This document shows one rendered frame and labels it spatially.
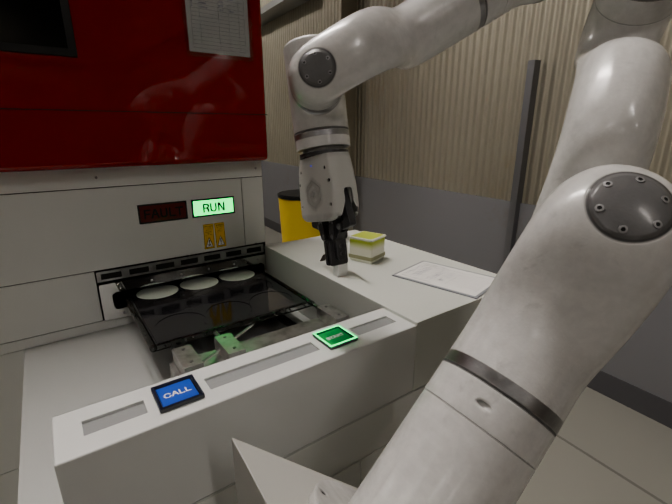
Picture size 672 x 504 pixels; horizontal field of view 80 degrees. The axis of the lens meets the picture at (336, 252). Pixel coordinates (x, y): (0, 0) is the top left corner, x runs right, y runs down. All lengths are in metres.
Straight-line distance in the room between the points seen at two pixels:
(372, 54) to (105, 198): 0.74
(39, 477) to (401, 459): 0.55
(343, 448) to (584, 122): 0.60
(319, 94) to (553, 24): 2.08
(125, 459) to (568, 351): 0.49
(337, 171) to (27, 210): 0.72
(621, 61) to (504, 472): 0.45
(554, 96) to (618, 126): 1.92
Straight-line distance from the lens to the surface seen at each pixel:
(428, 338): 0.80
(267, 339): 0.87
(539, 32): 2.58
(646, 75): 0.59
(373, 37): 0.57
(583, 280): 0.40
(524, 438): 0.41
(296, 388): 0.63
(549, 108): 2.47
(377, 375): 0.74
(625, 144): 0.55
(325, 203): 0.59
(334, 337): 0.70
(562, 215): 0.40
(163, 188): 1.11
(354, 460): 0.81
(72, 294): 1.14
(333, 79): 0.54
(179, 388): 0.61
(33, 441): 0.87
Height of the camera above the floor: 1.30
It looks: 17 degrees down
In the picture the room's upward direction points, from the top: straight up
